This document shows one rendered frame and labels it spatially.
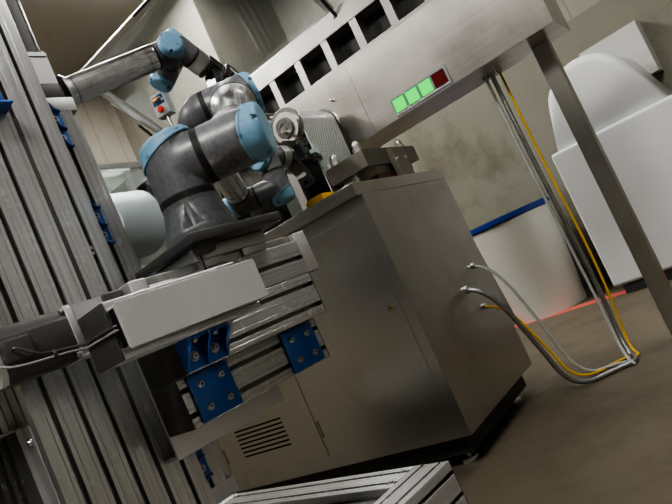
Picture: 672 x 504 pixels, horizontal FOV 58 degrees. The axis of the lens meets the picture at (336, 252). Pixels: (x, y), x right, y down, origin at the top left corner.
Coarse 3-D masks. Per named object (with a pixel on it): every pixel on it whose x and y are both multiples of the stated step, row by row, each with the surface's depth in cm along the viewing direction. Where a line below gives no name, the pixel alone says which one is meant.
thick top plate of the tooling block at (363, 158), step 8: (360, 152) 203; (368, 152) 206; (376, 152) 210; (384, 152) 215; (408, 152) 230; (344, 160) 207; (352, 160) 205; (360, 160) 203; (368, 160) 203; (376, 160) 208; (384, 160) 212; (416, 160) 234; (336, 168) 209; (344, 168) 207; (352, 168) 205; (360, 168) 204; (368, 168) 207; (328, 176) 211; (336, 176) 209; (344, 176) 208; (352, 176) 209; (336, 184) 210
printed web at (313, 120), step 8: (304, 112) 225; (312, 112) 230; (320, 112) 234; (304, 120) 221; (312, 120) 225; (320, 120) 229; (328, 120) 234; (304, 128) 219; (312, 128) 223; (320, 128) 227; (328, 128) 232; (336, 128) 236; (248, 168) 248; (240, 176) 242; (248, 176) 246; (256, 176) 250; (248, 184) 244; (264, 208) 246; (272, 208) 250; (280, 208) 254; (288, 216) 256; (264, 232) 240
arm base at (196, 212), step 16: (192, 192) 117; (208, 192) 119; (160, 208) 121; (176, 208) 117; (192, 208) 116; (208, 208) 117; (224, 208) 120; (176, 224) 116; (192, 224) 116; (208, 224) 115; (176, 240) 116
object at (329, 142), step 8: (312, 136) 221; (320, 136) 225; (328, 136) 229; (336, 136) 234; (320, 144) 223; (328, 144) 227; (336, 144) 231; (344, 144) 236; (320, 152) 221; (328, 152) 225; (336, 152) 229; (344, 152) 234; (320, 160) 218; (328, 160) 223; (328, 168) 220
